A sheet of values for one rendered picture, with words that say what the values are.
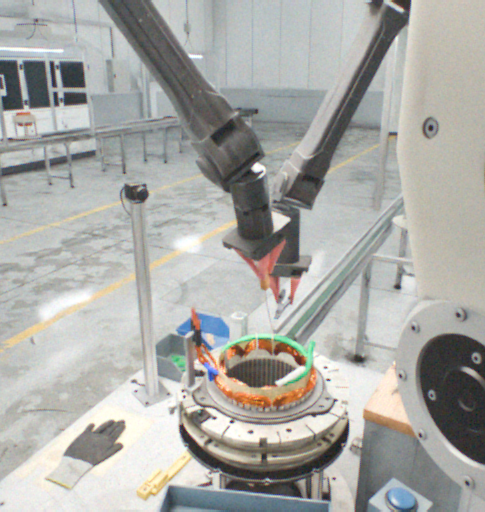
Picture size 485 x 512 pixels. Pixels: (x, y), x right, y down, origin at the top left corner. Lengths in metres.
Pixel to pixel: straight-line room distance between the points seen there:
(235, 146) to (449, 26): 0.40
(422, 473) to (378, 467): 0.08
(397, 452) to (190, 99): 0.72
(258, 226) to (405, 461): 0.53
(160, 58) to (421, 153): 0.41
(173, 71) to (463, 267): 0.44
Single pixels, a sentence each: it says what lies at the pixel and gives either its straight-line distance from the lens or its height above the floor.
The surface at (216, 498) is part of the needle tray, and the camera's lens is 0.83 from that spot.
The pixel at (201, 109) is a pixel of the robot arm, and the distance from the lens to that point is 0.66.
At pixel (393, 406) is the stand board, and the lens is 1.00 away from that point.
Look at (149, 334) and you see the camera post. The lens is 1.38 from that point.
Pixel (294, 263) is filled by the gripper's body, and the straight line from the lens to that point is 0.99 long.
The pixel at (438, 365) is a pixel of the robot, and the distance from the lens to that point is 0.41.
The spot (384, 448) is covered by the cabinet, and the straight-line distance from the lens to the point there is 1.02.
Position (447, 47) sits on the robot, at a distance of 0.33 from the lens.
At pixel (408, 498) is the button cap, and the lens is 0.87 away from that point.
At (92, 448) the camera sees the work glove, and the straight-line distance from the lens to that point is 1.32.
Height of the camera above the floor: 1.65
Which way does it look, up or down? 21 degrees down
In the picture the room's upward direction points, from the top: straight up
